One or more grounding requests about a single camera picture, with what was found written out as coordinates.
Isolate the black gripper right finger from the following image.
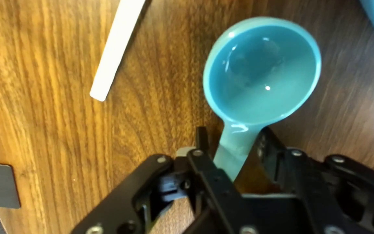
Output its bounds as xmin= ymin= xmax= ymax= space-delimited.
xmin=256 ymin=126 xmax=374 ymax=234

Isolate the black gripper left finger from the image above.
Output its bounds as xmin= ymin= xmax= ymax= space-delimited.
xmin=70 ymin=124 xmax=257 ymax=234

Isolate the teal blue measuring spoon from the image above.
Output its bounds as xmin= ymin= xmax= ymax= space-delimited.
xmin=201 ymin=15 xmax=323 ymax=182

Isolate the white plastic spoon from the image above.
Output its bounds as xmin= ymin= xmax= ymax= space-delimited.
xmin=88 ymin=0 xmax=147 ymax=104

